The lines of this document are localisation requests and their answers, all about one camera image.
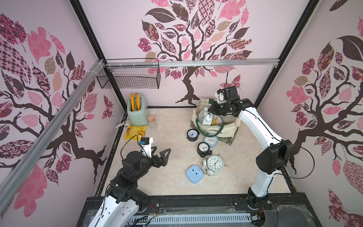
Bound canvas tote bag green handles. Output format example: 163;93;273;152
191;98;241;145

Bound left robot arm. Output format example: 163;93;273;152
89;146;171;227

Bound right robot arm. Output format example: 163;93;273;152
208;99;293;210

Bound yellow corn chips bag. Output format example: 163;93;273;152
124;125;147;140

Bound blue clock face down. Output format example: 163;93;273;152
186;165;204;184

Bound black clock purple face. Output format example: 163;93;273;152
187;129;199;142

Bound black twin bell clock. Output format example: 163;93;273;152
197;142;212;158

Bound light blue square clock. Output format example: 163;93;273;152
204;136;219;149

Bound large white twin bell clock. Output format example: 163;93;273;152
201;155;226;176

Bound glass bottle pink cap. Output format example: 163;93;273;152
147;115;157;130

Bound mint green toaster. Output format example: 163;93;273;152
127;93;149;126

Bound yellow toast slice right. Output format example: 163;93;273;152
136;93;141;111

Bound yellow toast slice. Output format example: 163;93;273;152
130;93;135;111
136;93;141;111

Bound yellow toast slice left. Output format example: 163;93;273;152
130;93;135;111

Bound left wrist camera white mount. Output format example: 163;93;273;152
140;137;153;158

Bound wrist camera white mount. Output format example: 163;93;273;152
215;89;226;104
140;137;153;158

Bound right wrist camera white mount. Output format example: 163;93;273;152
215;89;226;104

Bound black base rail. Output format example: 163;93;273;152
141;193;256;213

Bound white vented cable duct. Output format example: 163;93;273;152
126;213;252;226

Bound black wire basket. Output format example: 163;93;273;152
97;58;161;89

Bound aluminium frame rail back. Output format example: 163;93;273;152
106;58;280;68

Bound aluminium frame rail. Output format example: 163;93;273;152
106;58;280;68
1;59;105;212

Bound aluminium frame rail left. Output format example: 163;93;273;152
1;59;105;212

